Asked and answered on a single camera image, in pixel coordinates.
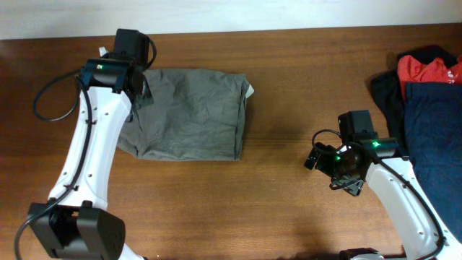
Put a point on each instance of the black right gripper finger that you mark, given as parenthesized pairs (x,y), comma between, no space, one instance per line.
(353,186)
(314,155)

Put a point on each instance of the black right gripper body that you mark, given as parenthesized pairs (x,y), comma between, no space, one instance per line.
(338,166)

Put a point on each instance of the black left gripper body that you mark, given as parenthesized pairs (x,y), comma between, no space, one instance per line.
(147,98)

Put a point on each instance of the grey shorts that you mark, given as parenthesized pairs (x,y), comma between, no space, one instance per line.
(191,115)

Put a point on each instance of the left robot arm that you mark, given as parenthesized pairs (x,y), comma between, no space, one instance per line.
(74,222)

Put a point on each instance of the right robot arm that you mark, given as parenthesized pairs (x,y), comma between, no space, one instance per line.
(423,233)

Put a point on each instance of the black garment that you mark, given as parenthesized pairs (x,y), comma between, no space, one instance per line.
(386,90)

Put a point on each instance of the navy blue garment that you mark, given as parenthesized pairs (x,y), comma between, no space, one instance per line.
(433,139)

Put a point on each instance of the red garment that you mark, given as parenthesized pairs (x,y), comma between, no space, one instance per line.
(412,70)

